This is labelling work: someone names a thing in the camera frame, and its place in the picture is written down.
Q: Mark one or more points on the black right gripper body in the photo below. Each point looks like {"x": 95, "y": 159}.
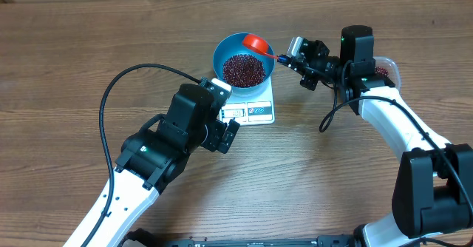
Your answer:
{"x": 300, "y": 65}

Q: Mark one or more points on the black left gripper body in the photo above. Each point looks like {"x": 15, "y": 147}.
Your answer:
{"x": 213, "y": 142}

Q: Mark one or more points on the orange measuring scoop blue handle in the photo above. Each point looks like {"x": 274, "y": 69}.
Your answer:
{"x": 260, "y": 46}

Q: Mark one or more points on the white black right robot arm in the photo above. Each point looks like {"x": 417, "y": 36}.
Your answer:
{"x": 433, "y": 188}

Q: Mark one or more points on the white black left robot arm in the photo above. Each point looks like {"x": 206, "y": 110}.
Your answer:
{"x": 153, "y": 157}

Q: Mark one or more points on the white digital kitchen scale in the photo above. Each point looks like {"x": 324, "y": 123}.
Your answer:
{"x": 250, "y": 106}

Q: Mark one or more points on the red beans in bowl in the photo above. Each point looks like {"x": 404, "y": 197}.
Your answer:
{"x": 243, "y": 71}

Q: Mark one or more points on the red adzuki beans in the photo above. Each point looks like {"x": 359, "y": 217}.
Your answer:
{"x": 382, "y": 72}

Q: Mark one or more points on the clear plastic food container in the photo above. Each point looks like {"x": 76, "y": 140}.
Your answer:
{"x": 392, "y": 67}

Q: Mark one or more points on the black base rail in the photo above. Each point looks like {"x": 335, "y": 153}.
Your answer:
{"x": 143, "y": 238}

